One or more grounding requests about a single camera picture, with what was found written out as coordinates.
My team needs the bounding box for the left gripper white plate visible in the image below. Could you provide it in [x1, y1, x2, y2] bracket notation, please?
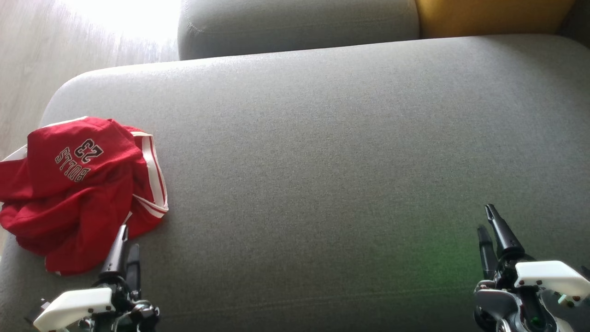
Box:
[33, 225, 159, 332]

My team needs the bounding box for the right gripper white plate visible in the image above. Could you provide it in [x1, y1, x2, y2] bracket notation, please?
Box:
[475, 204, 590, 332]

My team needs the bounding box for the red Bulls 23 jersey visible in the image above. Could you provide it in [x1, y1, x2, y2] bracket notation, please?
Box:
[0, 116, 169, 219]

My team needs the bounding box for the grey fabric sofa seat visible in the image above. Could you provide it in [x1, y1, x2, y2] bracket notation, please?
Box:
[0, 33, 590, 332]

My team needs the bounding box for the yellow sofa cushion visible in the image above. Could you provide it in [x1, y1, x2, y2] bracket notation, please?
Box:
[415, 0, 577, 39]

